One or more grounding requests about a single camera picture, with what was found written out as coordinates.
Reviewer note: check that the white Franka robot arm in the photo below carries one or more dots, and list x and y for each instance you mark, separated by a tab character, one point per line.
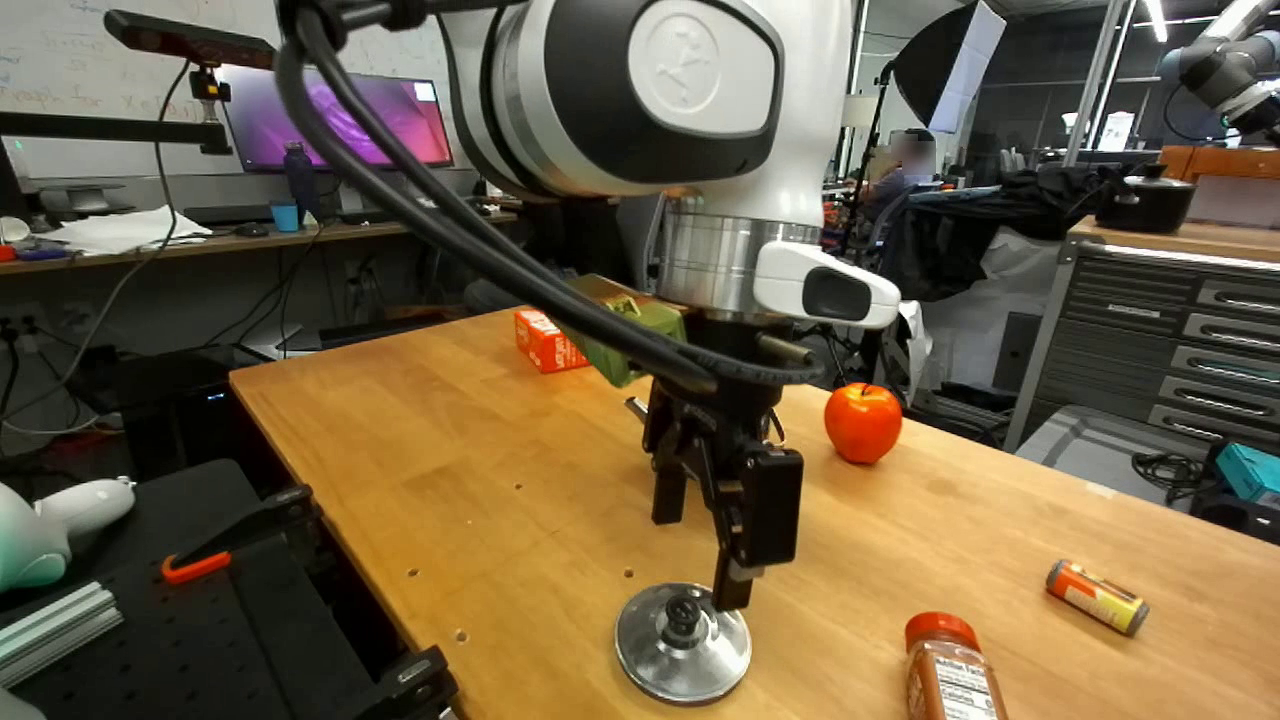
641	82

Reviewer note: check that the seated person in blue shirt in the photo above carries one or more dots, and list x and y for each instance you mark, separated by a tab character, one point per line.
907	164

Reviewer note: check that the black photo softbox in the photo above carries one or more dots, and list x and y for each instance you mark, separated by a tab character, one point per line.
942	61

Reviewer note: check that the long wooden desk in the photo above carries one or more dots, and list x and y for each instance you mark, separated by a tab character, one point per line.
202	240

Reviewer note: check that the grey metal drawer cabinet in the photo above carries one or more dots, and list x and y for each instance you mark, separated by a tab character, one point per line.
1175	335

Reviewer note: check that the dark bottle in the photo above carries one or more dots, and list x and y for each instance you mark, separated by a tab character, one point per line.
307	184

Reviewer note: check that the black computer tower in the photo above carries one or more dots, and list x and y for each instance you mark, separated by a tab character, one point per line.
185	412

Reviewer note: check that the blue cup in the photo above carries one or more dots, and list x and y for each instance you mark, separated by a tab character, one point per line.
286	217

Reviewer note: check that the teal case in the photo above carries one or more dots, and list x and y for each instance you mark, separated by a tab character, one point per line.
1251	470

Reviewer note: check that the yellow green wrist camera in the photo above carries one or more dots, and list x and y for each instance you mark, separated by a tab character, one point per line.
660	321

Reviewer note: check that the grey plastic tote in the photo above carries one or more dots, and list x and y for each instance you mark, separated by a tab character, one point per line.
1092	449

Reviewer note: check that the orange capped spice bottle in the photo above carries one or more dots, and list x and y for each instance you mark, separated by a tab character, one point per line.
951	672

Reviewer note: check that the orange cracker box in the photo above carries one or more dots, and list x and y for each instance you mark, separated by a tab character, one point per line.
545	343

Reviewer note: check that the red orange apple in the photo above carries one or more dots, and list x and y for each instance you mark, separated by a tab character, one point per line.
865	427

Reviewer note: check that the monitor with purple screen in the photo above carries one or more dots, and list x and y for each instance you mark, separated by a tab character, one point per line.
387	123

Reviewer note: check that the black optical breadboard table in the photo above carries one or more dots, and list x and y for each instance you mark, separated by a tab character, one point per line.
202	641

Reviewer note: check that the silver aluminium extrusion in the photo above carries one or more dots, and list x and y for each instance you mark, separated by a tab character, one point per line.
53	631

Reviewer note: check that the white papers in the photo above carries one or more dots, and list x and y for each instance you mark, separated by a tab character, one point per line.
123	231

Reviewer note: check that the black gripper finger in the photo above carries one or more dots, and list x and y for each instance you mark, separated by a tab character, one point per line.
670	467
764	507

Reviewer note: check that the wooden box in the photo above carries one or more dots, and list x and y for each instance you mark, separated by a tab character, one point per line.
1226	163

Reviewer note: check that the black clamp block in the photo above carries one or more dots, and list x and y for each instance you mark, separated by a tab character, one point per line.
404	685

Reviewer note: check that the black jacket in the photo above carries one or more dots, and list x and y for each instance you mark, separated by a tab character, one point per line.
987	222

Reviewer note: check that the round steel pot lid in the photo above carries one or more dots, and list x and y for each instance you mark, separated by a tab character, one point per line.
664	663

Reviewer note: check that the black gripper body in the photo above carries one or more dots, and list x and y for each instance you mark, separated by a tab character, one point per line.
734	365

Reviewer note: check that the black cooking pot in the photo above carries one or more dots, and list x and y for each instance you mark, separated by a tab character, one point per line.
1145	201

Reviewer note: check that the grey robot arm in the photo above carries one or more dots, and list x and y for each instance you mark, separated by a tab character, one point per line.
1233	74

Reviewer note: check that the black bar camera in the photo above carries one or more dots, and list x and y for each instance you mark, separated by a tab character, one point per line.
194	40

